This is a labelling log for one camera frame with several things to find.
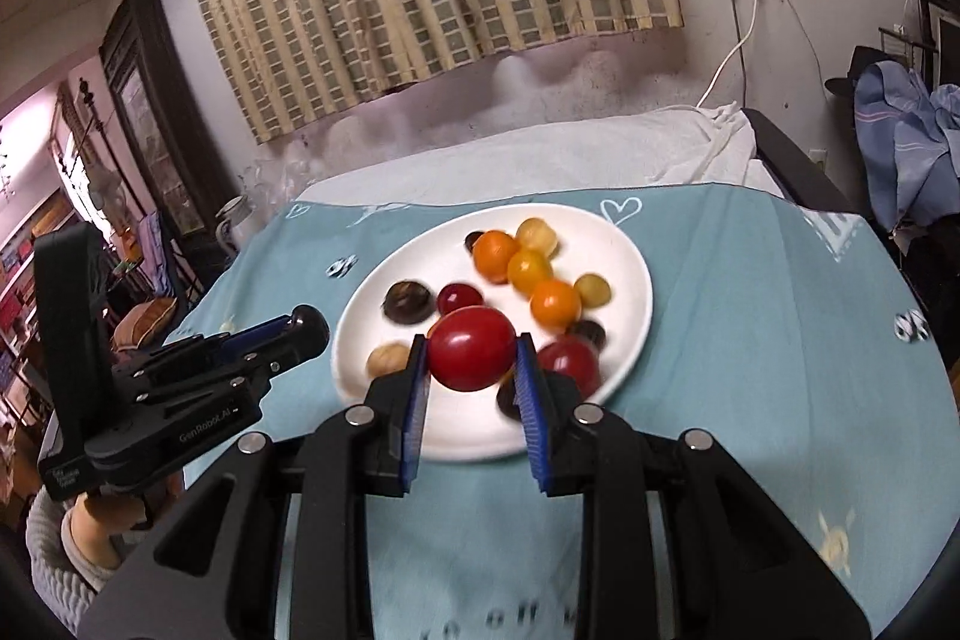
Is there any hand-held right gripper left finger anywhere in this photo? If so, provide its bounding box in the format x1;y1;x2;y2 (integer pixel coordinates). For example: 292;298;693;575
75;332;432;640

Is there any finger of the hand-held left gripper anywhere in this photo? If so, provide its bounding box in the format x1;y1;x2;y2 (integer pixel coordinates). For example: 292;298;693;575
129;338;302;406
111;311;299;380

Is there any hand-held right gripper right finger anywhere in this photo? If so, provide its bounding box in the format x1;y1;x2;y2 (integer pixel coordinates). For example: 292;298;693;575
514;331;860;640

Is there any white oval plate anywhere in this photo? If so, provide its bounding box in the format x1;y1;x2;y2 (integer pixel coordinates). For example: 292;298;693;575
331;203;655;463

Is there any beige striped fruit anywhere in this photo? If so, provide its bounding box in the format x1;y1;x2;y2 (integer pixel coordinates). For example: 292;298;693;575
367;344;410;378

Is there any dark brown passion fruit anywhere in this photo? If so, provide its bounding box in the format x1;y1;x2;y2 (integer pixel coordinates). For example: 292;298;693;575
381;280;437;324

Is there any round orange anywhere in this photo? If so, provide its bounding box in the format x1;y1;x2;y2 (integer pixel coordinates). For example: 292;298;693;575
529;278;582;332

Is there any small red tomato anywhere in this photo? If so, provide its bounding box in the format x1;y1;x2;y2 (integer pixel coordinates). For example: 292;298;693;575
436;282;485;316

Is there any yellow-orange citrus fruit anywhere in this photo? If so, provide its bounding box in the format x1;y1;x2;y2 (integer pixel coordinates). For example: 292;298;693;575
507;249;554;294

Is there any small orange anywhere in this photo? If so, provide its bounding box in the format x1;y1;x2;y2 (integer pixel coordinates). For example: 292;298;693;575
472;230;521;283

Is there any person's left forearm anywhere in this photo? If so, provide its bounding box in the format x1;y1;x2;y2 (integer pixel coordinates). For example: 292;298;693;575
25;490;121;635

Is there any person's left hand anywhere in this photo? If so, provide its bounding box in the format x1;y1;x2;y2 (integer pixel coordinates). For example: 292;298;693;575
64;486;155;570

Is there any wooden bookshelf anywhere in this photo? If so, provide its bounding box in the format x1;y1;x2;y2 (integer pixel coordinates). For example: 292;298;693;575
0;190;76;431

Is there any brown cushion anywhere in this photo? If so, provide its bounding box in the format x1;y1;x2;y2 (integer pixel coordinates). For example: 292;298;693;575
112;299;177;348

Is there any small yellow-green fruit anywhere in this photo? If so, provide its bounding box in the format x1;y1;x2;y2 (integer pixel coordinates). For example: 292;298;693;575
574;273;612;310
515;217;560;259

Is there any teal printed blanket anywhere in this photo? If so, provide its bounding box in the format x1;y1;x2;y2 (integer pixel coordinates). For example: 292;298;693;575
180;182;942;640

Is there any dark wooden cabinet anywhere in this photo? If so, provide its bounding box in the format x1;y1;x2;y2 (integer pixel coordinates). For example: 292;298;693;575
99;0;241;259

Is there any white bed sheet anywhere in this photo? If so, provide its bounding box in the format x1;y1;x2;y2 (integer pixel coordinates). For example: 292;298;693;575
300;101;785;214

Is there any blue cloth pile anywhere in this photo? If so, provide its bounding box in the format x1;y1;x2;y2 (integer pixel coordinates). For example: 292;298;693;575
853;61;960;232

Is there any black hat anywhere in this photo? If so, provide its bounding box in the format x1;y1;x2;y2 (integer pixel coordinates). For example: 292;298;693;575
823;46;901;100

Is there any dark bed frame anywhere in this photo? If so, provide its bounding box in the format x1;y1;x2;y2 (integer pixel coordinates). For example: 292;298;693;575
742;107;871;214

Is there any white power cable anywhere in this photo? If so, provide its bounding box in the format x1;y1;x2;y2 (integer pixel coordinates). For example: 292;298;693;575
696;0;762;110

